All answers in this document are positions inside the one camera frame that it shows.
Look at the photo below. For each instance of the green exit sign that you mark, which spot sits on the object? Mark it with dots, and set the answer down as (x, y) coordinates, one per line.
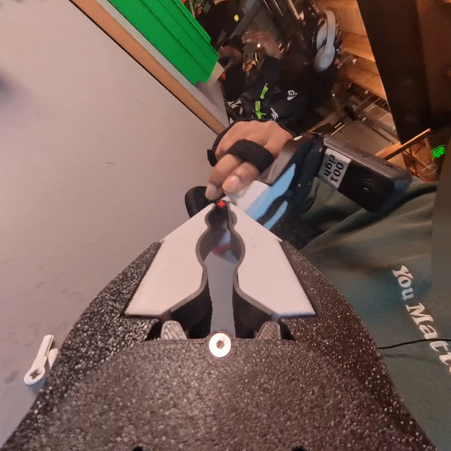
(439, 152)

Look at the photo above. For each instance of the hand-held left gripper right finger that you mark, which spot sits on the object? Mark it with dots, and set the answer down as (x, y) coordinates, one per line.
(274, 278)

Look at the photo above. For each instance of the person's right hand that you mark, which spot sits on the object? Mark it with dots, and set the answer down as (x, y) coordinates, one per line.
(253, 132)

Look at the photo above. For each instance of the green plastic box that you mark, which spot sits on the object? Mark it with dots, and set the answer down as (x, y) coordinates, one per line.
(165, 28)

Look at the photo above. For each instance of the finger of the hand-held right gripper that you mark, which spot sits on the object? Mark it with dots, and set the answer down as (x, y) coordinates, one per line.
(287, 179)
(252, 197)

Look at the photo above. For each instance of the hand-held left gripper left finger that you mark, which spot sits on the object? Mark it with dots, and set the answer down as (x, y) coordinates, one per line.
(169, 274)

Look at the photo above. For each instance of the black wrist rest pad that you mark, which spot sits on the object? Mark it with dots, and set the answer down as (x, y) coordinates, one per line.
(195, 202)

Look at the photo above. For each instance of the white lego connector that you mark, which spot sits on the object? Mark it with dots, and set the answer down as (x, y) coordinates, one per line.
(53, 356)
(37, 366)

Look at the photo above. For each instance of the black lego connector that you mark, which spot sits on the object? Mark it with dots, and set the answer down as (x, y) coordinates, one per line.
(221, 213)

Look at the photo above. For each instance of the white headphones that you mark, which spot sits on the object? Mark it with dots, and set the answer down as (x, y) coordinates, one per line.
(326, 56)

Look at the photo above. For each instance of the person's green sweatshirt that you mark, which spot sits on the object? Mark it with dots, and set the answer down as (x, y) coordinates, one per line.
(370, 264)

